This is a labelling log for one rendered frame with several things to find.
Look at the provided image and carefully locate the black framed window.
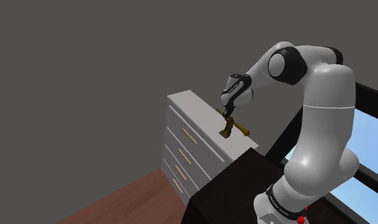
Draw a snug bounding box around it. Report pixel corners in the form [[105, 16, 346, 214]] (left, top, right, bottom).
[[264, 81, 378, 224]]

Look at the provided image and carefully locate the white chest of drawers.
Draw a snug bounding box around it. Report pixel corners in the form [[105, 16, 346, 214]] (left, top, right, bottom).
[[160, 90, 260, 207]]

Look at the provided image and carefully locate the brown figure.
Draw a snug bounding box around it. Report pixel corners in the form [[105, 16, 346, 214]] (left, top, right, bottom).
[[219, 116, 234, 139]]

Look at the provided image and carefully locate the golden long stick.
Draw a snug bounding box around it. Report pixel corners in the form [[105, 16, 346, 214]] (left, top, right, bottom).
[[214, 108, 251, 137]]

